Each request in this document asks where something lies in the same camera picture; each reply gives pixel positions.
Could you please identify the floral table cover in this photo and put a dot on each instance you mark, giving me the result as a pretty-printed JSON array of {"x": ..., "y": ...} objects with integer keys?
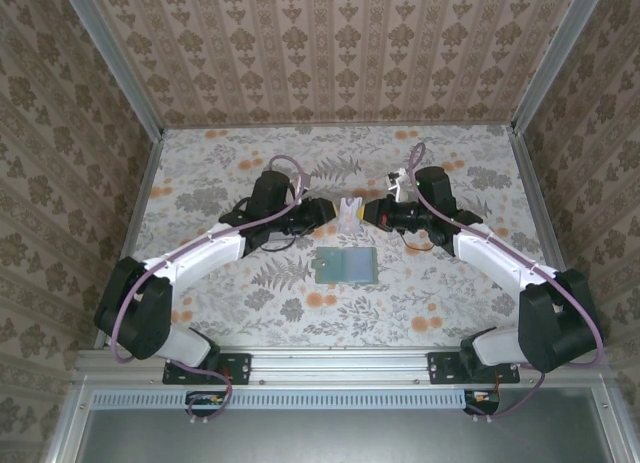
[{"x": 350, "y": 318}]

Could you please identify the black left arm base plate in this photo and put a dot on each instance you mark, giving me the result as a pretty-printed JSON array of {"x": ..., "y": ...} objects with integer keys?
[{"x": 240, "y": 368}]

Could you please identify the steel lower panel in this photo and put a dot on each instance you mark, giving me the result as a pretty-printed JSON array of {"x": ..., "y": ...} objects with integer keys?
[{"x": 340, "y": 438}]

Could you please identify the black connector box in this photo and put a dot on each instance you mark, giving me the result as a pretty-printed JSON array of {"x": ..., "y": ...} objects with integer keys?
[
  {"x": 200, "y": 400},
  {"x": 482, "y": 405}
]

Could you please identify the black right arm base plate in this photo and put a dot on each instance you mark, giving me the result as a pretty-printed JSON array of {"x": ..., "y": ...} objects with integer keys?
[{"x": 440, "y": 368}]

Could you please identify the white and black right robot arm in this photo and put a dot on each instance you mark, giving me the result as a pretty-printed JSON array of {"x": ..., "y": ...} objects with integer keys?
[{"x": 495, "y": 255}]

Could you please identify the aluminium side rail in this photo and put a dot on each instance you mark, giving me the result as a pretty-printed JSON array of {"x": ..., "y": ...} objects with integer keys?
[
  {"x": 537, "y": 203},
  {"x": 131, "y": 223}
]

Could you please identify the aluminium corner post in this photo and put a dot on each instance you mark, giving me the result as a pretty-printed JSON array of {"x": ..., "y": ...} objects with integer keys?
[
  {"x": 555, "y": 58},
  {"x": 115, "y": 58}
]

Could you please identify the silver VIP card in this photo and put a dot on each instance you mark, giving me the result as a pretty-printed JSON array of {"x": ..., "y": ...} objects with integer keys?
[{"x": 350, "y": 223}]

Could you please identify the long aluminium base rail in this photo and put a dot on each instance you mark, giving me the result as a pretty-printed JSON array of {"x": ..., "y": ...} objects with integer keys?
[{"x": 340, "y": 365}]

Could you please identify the green card holder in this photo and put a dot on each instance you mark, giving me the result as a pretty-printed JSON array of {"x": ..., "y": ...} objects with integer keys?
[{"x": 360, "y": 265}]

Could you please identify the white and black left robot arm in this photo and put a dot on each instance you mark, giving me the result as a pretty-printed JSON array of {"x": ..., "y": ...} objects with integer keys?
[{"x": 200, "y": 255}]

